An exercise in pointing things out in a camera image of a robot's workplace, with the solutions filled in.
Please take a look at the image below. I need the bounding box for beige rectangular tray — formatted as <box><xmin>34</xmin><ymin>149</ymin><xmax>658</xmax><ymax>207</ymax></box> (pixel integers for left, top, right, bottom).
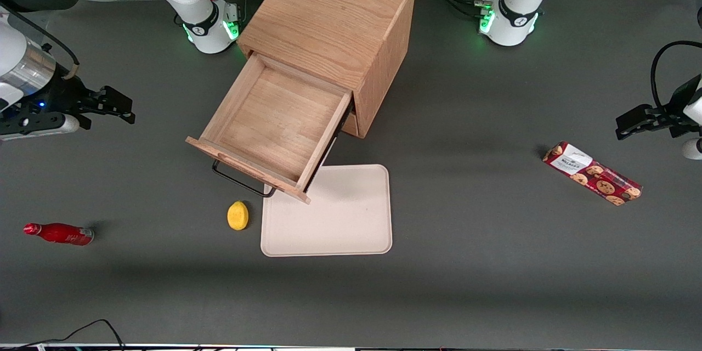
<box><xmin>261</xmin><ymin>164</ymin><xmax>393</xmax><ymax>257</ymax></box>

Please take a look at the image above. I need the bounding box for yellow lemon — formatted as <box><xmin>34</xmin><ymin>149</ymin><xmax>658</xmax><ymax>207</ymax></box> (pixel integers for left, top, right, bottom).
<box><xmin>227</xmin><ymin>201</ymin><xmax>250</xmax><ymax>231</ymax></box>

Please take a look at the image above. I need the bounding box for thin black floor cable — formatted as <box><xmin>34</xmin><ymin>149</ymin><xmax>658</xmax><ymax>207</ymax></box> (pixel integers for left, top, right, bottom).
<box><xmin>0</xmin><ymin>319</ymin><xmax>127</xmax><ymax>351</ymax></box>

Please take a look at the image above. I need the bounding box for red cookie box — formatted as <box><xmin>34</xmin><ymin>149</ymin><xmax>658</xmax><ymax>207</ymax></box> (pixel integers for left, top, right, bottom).
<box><xmin>542</xmin><ymin>141</ymin><xmax>643</xmax><ymax>207</ymax></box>

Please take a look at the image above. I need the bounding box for wooden drawer with worn inside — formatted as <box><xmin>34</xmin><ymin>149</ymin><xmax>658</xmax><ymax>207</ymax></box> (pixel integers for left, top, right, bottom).
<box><xmin>185</xmin><ymin>53</ymin><xmax>355</xmax><ymax>205</ymax></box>

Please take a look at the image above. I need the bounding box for dark grey table mat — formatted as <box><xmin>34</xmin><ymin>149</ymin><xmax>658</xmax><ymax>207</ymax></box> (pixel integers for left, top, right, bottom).
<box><xmin>0</xmin><ymin>0</ymin><xmax>702</xmax><ymax>347</ymax></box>

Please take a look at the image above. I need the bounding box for right wrist camera mount plate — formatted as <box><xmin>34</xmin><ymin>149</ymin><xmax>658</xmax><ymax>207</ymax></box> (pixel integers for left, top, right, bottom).
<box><xmin>0</xmin><ymin>113</ymin><xmax>82</xmax><ymax>142</ymax></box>

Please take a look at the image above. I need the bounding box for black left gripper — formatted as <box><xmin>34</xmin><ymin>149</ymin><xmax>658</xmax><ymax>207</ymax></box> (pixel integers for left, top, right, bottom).
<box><xmin>615</xmin><ymin>73</ymin><xmax>702</xmax><ymax>141</ymax></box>

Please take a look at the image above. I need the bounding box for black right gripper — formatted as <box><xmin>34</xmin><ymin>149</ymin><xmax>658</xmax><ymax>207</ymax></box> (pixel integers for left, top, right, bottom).
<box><xmin>38</xmin><ymin>73</ymin><xmax>137</xmax><ymax>130</ymax></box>

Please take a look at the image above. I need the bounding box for black cable loop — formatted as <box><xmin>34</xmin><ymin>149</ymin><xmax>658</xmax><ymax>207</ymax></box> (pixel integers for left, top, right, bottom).
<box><xmin>650</xmin><ymin>41</ymin><xmax>702</xmax><ymax>114</ymax></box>

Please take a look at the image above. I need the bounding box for black metal drawer handle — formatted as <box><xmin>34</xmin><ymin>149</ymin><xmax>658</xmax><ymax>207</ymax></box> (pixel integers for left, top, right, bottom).
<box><xmin>212</xmin><ymin>160</ymin><xmax>278</xmax><ymax>199</ymax></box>

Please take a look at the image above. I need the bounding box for oak wooden drawer cabinet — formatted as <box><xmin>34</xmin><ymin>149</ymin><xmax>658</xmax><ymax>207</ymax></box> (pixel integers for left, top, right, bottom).
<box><xmin>237</xmin><ymin>0</ymin><xmax>417</xmax><ymax>139</ymax></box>

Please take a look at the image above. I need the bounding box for red bottle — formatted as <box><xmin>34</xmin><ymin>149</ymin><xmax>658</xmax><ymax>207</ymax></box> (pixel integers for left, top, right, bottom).
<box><xmin>23</xmin><ymin>223</ymin><xmax>95</xmax><ymax>246</ymax></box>

